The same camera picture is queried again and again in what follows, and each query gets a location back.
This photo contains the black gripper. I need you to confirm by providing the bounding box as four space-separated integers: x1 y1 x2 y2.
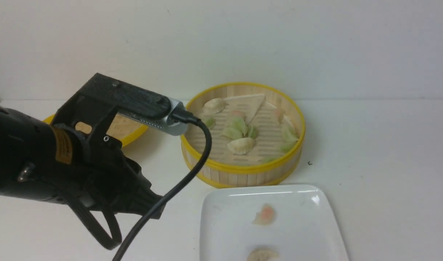
51 125 162 215

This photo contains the pink white dumpling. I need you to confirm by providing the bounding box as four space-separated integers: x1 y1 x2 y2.
252 204 276 226

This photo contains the beige dumpling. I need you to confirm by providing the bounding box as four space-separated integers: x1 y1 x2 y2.
247 248 279 261
202 98 227 115
226 137 255 155

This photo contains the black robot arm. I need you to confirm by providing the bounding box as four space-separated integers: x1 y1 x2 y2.
0 106 162 215

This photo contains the white square plate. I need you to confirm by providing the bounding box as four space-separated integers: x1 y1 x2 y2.
199 185 349 261

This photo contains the yellow rimmed bamboo steamer lid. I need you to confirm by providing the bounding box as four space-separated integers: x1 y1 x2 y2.
43 114 148 147

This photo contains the small green dumpling left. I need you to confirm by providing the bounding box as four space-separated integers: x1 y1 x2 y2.
202 116 216 129

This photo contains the green dumpling centre lower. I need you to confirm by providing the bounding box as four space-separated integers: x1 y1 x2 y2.
220 127 243 140

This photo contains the green dumpling centre large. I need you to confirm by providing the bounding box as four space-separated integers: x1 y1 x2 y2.
227 116 249 136

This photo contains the pink dumpling under liner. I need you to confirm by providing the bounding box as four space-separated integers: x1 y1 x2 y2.
230 110 245 119

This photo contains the dark green dumpling centre right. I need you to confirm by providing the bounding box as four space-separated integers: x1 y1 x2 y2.
246 125 258 140

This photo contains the yellow rimmed bamboo steamer basket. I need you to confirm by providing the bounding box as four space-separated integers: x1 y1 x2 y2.
186 82 306 188

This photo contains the white steamer paper liner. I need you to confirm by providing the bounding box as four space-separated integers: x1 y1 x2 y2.
223 94 266 124

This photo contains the green dumpling front right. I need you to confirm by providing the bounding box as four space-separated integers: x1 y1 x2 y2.
261 155 281 164

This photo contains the green dumpling right lower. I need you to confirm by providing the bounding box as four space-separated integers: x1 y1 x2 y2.
279 141 297 153

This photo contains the pale green dumpling right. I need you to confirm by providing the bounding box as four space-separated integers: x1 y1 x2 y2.
281 122 299 143

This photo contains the black looped cable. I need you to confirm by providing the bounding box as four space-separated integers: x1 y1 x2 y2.
64 188 122 250

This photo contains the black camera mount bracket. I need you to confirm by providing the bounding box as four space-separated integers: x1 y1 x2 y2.
51 73 172 137

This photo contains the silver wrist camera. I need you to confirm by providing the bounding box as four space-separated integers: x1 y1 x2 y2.
118 98 188 136

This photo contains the black camera cable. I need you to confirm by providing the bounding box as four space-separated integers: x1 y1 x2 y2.
112 109 213 261

